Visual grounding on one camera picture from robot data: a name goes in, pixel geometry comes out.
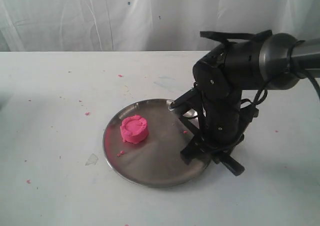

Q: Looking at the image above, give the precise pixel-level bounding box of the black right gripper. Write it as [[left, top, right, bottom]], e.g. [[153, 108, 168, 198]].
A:
[[180, 90, 242, 165]]

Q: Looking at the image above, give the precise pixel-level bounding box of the black knife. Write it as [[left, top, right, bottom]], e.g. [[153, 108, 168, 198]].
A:
[[170, 88, 245, 176]]

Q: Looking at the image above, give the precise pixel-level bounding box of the pink clay lump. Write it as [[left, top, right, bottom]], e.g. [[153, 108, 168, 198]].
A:
[[120, 115, 149, 144]]

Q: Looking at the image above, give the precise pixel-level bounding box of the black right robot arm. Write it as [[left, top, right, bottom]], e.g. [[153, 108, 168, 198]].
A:
[[170, 30, 320, 172]]

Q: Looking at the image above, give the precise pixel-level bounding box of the round steel plate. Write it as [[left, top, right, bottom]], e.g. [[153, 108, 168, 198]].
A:
[[103, 98, 211, 188]]

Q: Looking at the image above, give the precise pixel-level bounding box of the white plastic backdrop curtain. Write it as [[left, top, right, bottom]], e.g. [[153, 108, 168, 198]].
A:
[[0, 0, 320, 52]]

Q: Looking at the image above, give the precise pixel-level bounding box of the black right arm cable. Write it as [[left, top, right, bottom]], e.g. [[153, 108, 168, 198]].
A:
[[199, 30, 320, 152]]

